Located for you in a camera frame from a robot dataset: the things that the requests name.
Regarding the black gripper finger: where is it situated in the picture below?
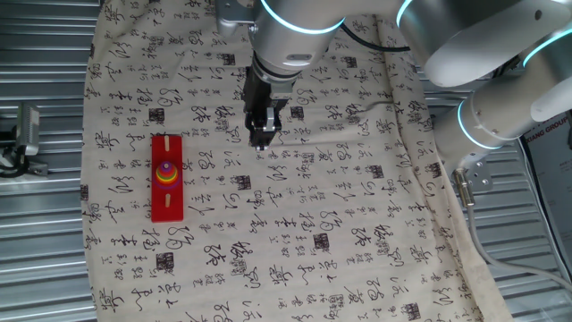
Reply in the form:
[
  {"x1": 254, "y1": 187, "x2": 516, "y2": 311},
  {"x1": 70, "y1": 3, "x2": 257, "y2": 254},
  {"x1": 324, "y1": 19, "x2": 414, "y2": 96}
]
[
  {"x1": 270, "y1": 115, "x2": 283, "y2": 147},
  {"x1": 248, "y1": 106, "x2": 278, "y2": 152}
]

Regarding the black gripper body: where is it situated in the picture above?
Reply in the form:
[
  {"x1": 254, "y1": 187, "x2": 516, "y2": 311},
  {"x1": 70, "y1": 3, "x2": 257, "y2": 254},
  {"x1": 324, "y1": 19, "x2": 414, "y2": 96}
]
[{"x1": 249, "y1": 66, "x2": 291, "y2": 135}]

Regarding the red Hanoi base board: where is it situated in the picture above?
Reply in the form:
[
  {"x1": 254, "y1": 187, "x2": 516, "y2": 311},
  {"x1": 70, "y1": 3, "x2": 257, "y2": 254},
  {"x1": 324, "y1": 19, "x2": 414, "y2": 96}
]
[{"x1": 150, "y1": 134, "x2": 185, "y2": 224}]

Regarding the calligraphy printed cream cloth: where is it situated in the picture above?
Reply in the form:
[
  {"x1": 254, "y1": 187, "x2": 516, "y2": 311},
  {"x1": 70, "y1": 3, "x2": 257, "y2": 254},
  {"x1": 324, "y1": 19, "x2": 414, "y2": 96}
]
[{"x1": 80, "y1": 0, "x2": 515, "y2": 322}]

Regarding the silver base mounting plate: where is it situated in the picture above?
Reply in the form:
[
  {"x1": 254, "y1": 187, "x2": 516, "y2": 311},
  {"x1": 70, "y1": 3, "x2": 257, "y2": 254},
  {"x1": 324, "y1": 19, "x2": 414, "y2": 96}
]
[{"x1": 451, "y1": 157, "x2": 495, "y2": 194}]

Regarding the white printed board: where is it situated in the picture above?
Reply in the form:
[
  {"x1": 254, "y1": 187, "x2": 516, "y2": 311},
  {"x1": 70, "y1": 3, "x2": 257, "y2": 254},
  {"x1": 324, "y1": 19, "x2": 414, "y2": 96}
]
[{"x1": 520, "y1": 109, "x2": 572, "y2": 269}]

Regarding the dark wrist camera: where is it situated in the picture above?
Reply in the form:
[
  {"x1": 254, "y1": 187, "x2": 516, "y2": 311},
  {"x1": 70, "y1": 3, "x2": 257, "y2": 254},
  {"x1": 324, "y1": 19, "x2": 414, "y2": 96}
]
[{"x1": 241, "y1": 66, "x2": 254, "y2": 115}]

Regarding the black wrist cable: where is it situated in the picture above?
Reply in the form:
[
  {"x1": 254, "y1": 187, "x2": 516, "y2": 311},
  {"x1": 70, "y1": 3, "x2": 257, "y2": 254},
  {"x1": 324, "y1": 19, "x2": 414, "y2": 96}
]
[{"x1": 339, "y1": 22, "x2": 411, "y2": 53}]

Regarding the grey base cable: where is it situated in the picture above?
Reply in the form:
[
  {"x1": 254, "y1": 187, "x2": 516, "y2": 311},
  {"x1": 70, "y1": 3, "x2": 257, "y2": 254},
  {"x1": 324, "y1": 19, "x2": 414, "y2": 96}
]
[{"x1": 451, "y1": 168, "x2": 572, "y2": 294}]

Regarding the silver ribbed camera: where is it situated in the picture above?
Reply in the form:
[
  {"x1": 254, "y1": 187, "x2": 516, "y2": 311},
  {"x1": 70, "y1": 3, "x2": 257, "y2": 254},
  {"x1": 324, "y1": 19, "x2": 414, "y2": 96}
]
[{"x1": 15, "y1": 102, "x2": 41, "y2": 157}]

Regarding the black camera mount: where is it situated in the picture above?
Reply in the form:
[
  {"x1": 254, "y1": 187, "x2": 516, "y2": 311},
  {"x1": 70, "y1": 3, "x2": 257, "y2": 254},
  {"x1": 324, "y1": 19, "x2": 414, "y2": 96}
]
[{"x1": 0, "y1": 127, "x2": 49, "y2": 179}]

